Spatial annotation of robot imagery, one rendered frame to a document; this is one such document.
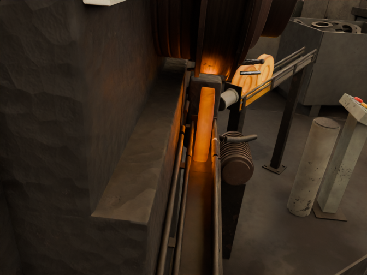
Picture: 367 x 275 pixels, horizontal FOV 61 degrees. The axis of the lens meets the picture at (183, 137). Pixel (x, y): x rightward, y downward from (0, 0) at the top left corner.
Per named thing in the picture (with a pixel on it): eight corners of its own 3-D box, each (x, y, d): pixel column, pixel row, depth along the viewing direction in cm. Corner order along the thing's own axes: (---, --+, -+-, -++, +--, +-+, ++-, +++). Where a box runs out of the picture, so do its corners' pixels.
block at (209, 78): (180, 148, 104) (186, 78, 93) (182, 137, 111) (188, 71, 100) (212, 151, 104) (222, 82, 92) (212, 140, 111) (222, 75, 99)
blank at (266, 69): (252, 58, 126) (259, 60, 124) (270, 49, 136) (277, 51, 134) (247, 94, 134) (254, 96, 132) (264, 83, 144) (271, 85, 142)
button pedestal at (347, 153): (317, 221, 161) (359, 112, 132) (305, 192, 182) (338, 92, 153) (348, 225, 160) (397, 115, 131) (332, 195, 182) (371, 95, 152)
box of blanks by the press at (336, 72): (298, 117, 279) (324, 27, 243) (261, 85, 351) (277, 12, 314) (395, 117, 300) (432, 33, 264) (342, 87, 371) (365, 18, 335)
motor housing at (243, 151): (202, 262, 133) (220, 155, 107) (203, 225, 152) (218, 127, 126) (233, 265, 132) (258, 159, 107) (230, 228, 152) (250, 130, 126)
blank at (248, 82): (231, 69, 116) (239, 71, 114) (252, 58, 126) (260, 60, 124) (228, 106, 124) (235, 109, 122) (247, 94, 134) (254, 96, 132)
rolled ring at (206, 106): (215, 78, 81) (202, 76, 81) (215, 105, 65) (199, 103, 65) (206, 139, 90) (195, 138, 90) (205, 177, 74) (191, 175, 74)
